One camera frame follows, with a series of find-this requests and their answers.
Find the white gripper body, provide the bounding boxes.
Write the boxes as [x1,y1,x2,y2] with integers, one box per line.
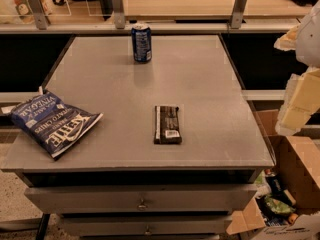
[274,25,299,51]

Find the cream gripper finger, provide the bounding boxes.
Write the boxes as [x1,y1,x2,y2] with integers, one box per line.
[289,67,320,114]
[275,105,315,136]

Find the dark chocolate rxbar wrapper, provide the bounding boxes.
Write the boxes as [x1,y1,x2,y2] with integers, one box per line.
[154,106,182,144]

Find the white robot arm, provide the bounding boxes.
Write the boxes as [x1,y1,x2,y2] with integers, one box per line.
[274,1,320,136]

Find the dark can in box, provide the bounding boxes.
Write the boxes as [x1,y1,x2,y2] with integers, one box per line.
[265,170,283,194]

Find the blue pepsi can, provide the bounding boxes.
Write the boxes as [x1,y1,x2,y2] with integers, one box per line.
[131,23,152,63]

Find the brown cardboard box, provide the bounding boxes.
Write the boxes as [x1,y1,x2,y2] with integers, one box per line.
[227,110,320,240]

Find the green snack bag in box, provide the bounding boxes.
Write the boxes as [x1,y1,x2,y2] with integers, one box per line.
[264,196,296,216]

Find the grey upper drawer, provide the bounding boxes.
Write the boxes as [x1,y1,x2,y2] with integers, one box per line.
[25,184,256,214]

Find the grey drawer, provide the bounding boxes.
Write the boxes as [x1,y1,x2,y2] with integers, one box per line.
[25,184,256,214]
[61,215,232,236]

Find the grey lower drawer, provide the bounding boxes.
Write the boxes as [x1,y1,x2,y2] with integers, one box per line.
[61,215,232,236]

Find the blue kettle chips bag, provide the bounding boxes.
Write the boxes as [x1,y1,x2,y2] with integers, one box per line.
[7,90,103,159]

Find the right metal bracket post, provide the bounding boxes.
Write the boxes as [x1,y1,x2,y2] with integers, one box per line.
[229,0,247,29]

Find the metal bracket post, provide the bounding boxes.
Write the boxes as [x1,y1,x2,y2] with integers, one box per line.
[28,0,49,30]
[229,0,247,29]
[112,0,126,29]

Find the middle metal bracket post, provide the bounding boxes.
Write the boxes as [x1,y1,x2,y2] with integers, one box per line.
[112,0,126,29]

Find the left metal bracket post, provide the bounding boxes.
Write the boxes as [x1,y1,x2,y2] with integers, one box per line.
[28,0,49,30]

